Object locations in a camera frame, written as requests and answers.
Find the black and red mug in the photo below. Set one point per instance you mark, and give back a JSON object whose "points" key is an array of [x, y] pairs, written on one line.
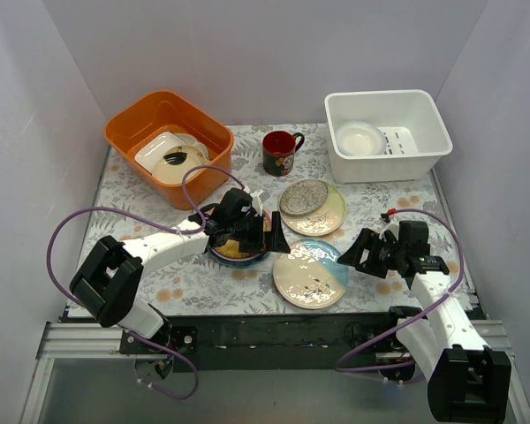
{"points": [[278, 151]]}

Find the cream plate with black motif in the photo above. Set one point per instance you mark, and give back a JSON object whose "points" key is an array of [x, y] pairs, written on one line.
{"points": [[176, 162]]}

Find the speckled grey stoneware plate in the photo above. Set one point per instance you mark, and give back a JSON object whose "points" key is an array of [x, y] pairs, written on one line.
{"points": [[303, 197]]}

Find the white deep scalloped plate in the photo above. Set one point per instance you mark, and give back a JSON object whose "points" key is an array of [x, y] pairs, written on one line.
{"points": [[359, 139]]}

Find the cream floral plate in bin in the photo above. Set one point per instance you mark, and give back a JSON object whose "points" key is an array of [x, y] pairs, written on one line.
{"points": [[191, 143]]}

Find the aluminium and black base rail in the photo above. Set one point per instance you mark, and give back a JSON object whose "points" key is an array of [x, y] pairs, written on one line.
{"points": [[297, 341]]}

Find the white plastic bin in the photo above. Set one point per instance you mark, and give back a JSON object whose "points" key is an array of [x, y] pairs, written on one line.
{"points": [[413, 134]]}

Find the pink plate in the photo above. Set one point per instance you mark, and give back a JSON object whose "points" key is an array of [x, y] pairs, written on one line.
{"points": [[252, 256]]}

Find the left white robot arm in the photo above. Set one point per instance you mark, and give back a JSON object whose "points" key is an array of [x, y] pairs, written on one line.
{"points": [[107, 281]]}

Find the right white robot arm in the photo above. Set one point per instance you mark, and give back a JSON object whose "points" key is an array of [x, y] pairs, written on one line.
{"points": [[468, 381]]}

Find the floral patterned table mat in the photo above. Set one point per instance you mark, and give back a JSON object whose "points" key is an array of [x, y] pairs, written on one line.
{"points": [[130, 209]]}

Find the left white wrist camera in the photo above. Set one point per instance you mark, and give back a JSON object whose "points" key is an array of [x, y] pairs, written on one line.
{"points": [[258, 198]]}

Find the cream and blue floral plate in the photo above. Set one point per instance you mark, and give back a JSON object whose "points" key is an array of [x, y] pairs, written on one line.
{"points": [[309, 276]]}

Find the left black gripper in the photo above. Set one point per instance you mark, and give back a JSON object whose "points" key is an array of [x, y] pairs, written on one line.
{"points": [[260, 232]]}

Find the woven bamboo tray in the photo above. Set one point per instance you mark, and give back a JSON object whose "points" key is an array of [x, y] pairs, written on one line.
{"points": [[230, 250]]}

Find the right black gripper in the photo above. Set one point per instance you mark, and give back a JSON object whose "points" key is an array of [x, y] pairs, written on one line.
{"points": [[376, 253]]}

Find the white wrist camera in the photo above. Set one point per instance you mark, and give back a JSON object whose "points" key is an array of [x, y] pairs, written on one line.
{"points": [[258, 198], [389, 233]]}

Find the orange plastic bin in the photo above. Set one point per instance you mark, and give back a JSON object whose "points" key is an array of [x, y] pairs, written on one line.
{"points": [[134, 127]]}

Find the cream and green floral plate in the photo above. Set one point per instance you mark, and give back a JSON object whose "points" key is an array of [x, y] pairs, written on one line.
{"points": [[321, 222]]}

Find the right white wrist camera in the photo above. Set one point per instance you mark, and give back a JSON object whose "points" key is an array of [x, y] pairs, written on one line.
{"points": [[389, 233]]}

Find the dark teal scalloped plate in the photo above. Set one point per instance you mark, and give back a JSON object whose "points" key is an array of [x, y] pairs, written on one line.
{"points": [[240, 265]]}

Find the white square dish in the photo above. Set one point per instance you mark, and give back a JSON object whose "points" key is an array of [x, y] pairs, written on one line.
{"points": [[150, 155]]}

